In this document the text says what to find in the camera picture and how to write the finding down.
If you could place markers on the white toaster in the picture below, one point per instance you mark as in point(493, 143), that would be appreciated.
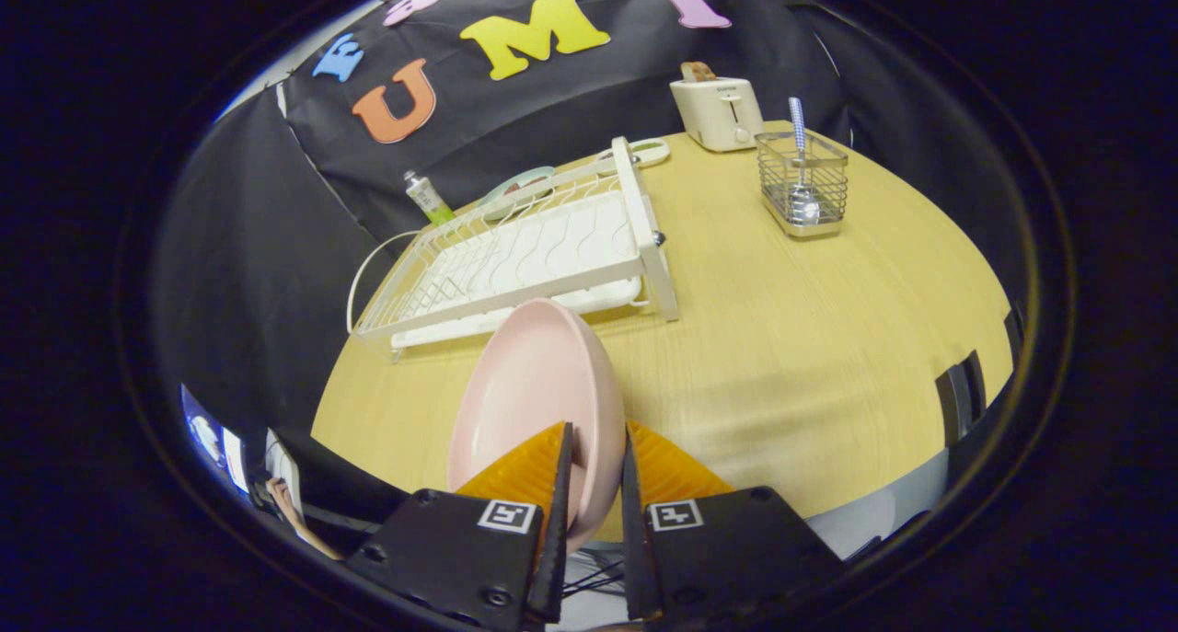
point(718, 117)

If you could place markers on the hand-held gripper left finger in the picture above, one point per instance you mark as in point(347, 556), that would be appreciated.
point(442, 558)

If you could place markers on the teal plate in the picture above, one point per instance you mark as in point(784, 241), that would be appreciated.
point(515, 183)

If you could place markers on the black table clamp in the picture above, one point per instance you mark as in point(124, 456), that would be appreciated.
point(1014, 336)
point(959, 397)

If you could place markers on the green clear bottle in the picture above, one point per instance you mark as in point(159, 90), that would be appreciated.
point(425, 195)

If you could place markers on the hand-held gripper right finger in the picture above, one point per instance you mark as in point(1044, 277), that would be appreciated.
point(727, 558)

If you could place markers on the black backdrop cloth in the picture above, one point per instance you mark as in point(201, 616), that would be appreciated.
point(552, 117)

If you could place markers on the brown bread slice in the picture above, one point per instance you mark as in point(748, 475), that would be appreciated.
point(698, 71)

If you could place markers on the pink plate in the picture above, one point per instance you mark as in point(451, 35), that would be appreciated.
point(534, 384)

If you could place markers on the white divided sauce dish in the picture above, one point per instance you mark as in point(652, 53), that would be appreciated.
point(653, 152)

